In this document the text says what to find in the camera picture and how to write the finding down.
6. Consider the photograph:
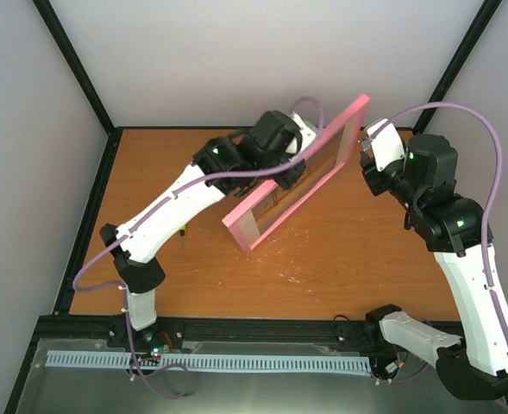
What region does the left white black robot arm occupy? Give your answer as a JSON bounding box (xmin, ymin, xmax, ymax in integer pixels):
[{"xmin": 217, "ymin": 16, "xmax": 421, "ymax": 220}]
[{"xmin": 100, "ymin": 110, "xmax": 317, "ymax": 348}]

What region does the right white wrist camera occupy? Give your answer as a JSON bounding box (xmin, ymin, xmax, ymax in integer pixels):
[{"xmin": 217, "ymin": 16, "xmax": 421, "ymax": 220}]
[{"xmin": 359, "ymin": 118, "xmax": 405, "ymax": 172}]

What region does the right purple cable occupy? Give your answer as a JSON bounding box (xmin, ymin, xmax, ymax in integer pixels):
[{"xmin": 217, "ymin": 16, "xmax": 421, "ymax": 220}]
[{"xmin": 367, "ymin": 101, "xmax": 508, "ymax": 414}]

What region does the sunset photo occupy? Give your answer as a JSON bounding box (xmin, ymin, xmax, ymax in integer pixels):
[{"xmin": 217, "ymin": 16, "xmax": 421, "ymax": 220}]
[{"xmin": 252, "ymin": 136, "xmax": 342, "ymax": 232}]

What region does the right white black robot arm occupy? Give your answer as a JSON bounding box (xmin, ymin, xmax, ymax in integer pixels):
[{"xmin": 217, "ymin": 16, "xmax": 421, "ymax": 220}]
[{"xmin": 360, "ymin": 135, "xmax": 508, "ymax": 401}]

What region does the pink wooden picture frame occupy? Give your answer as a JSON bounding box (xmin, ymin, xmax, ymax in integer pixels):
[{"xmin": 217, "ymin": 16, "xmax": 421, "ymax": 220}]
[{"xmin": 223, "ymin": 94, "xmax": 370, "ymax": 253}]

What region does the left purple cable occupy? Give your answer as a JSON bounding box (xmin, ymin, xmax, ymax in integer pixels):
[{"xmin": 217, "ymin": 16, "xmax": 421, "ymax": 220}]
[{"xmin": 72, "ymin": 97, "xmax": 326, "ymax": 398}]

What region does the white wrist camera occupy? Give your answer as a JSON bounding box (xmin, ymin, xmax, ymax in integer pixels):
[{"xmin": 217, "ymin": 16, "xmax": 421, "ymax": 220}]
[
  {"xmin": 285, "ymin": 112, "xmax": 318, "ymax": 160},
  {"xmin": 359, "ymin": 118, "xmax": 405, "ymax": 172}
]

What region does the metal base plate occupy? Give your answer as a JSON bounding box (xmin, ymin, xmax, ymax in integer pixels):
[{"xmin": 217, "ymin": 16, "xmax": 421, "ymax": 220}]
[{"xmin": 16, "ymin": 340, "xmax": 500, "ymax": 413}]

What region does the black aluminium cage frame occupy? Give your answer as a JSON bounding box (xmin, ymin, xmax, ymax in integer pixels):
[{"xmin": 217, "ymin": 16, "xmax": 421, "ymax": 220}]
[{"xmin": 5, "ymin": 1, "xmax": 500, "ymax": 413}]

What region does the purple cable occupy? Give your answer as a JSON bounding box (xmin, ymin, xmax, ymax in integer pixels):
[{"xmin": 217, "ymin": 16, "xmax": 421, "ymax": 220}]
[
  {"xmin": 72, "ymin": 97, "xmax": 326, "ymax": 398},
  {"xmin": 367, "ymin": 101, "xmax": 508, "ymax": 414}
]

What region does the light blue cable duct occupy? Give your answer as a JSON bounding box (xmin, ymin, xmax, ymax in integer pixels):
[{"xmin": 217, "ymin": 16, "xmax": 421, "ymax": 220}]
[{"xmin": 45, "ymin": 350, "xmax": 371, "ymax": 376}]

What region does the yellow handled screwdriver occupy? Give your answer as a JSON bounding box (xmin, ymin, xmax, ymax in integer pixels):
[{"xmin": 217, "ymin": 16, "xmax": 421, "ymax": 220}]
[{"xmin": 178, "ymin": 224, "xmax": 187, "ymax": 251}]

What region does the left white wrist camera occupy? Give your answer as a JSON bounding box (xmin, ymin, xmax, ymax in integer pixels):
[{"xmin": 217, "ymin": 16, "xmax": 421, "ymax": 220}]
[{"xmin": 285, "ymin": 112, "xmax": 318, "ymax": 160}]

